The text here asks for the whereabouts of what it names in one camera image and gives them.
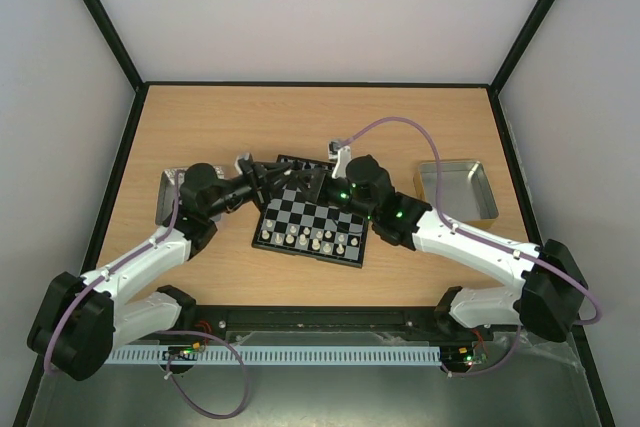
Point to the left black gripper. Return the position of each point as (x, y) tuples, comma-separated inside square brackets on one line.
[(273, 176)]

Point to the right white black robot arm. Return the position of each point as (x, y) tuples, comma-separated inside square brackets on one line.
[(541, 288)]

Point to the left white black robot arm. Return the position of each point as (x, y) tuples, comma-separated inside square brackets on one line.
[(83, 318)]

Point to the gold sided metal tin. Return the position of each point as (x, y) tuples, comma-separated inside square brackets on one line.
[(466, 193)]

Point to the silver embossed metal tin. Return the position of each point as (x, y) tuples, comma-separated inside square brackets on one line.
[(167, 192)]

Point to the light blue slotted cable duct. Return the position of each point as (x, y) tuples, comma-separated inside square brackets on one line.
[(278, 355)]

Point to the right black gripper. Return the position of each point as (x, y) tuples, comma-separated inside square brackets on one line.
[(325, 183)]

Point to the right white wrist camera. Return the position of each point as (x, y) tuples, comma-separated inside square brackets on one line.
[(340, 155)]

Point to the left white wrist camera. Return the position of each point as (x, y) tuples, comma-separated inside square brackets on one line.
[(242, 160)]

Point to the folding magnetic chess board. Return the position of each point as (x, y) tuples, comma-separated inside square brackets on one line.
[(289, 208)]

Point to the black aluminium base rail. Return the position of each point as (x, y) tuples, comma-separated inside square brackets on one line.
[(410, 323)]

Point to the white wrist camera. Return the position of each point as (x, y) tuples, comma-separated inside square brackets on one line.
[(340, 155), (242, 160)]

